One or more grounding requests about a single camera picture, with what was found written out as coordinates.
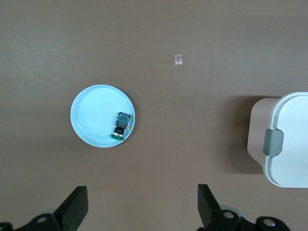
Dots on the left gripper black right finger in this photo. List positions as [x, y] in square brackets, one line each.
[211, 216]

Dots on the clear tape piece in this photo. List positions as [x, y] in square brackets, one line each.
[179, 60]

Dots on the green push button switch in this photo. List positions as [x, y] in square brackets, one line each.
[121, 125]

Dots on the white lidded lunch box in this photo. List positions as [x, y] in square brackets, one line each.
[293, 134]

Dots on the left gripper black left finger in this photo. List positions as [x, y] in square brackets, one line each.
[69, 211]

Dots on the light blue round plate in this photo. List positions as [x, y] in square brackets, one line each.
[93, 115]

